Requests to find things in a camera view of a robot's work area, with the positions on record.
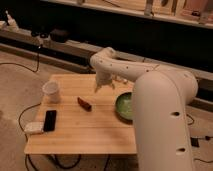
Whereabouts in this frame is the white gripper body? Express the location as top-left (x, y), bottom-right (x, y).
top-left (95, 71), bottom-right (115, 91)

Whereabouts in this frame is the red pepper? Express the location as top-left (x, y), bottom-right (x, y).
top-left (77, 97), bottom-right (92, 111)

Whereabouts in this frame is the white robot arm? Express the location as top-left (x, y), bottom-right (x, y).
top-left (90, 47), bottom-right (198, 171)

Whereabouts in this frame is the white sponge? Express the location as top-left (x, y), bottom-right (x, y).
top-left (24, 122), bottom-right (44, 134)

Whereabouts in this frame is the green bowl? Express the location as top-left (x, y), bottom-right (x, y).
top-left (115, 92), bottom-right (132, 121)

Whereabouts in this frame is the wooden table board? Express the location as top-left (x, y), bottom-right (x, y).
top-left (25, 74), bottom-right (136, 154)

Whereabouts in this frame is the white paper cup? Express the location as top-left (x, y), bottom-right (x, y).
top-left (42, 81), bottom-right (60, 103)

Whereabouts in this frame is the dark round object on ledge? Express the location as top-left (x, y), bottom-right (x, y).
top-left (50, 29), bottom-right (69, 43)

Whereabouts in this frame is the black smartphone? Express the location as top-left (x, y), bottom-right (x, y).
top-left (43, 110), bottom-right (57, 132)

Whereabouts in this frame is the black power adapter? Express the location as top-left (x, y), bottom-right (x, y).
top-left (190, 138), bottom-right (199, 147)

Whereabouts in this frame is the black cable left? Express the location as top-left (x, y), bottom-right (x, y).
top-left (0, 44), bottom-right (111, 171)

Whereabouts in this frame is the black cable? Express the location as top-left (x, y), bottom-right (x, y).
top-left (0, 44), bottom-right (111, 171)
top-left (186, 113), bottom-right (213, 164)

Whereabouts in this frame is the black cable right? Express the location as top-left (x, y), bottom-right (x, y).
top-left (186, 113), bottom-right (213, 164)

